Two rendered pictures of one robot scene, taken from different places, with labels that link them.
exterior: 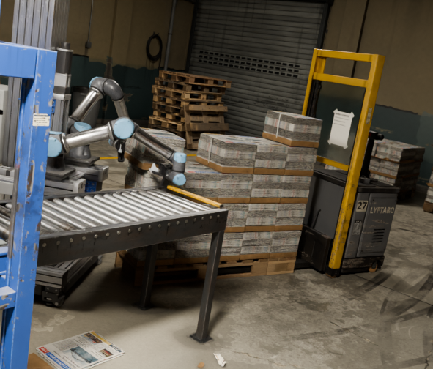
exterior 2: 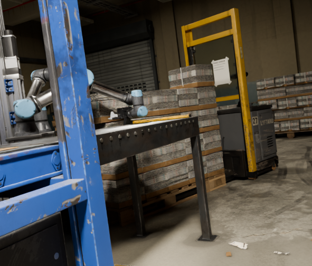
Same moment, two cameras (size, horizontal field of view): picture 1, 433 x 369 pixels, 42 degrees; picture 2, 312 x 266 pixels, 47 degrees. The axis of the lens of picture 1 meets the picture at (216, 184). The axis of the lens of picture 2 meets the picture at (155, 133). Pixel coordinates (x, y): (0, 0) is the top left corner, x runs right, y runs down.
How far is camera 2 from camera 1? 1.29 m
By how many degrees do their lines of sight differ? 14
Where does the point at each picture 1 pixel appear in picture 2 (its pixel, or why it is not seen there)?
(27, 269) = (89, 148)
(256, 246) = not seen: hidden behind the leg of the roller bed
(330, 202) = (230, 127)
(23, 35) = not seen: outside the picture
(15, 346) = (99, 254)
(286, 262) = (220, 178)
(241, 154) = (168, 97)
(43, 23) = not seen: outside the picture
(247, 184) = not seen: hidden behind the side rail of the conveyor
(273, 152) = (188, 93)
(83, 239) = (111, 139)
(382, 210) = (267, 122)
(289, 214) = (210, 139)
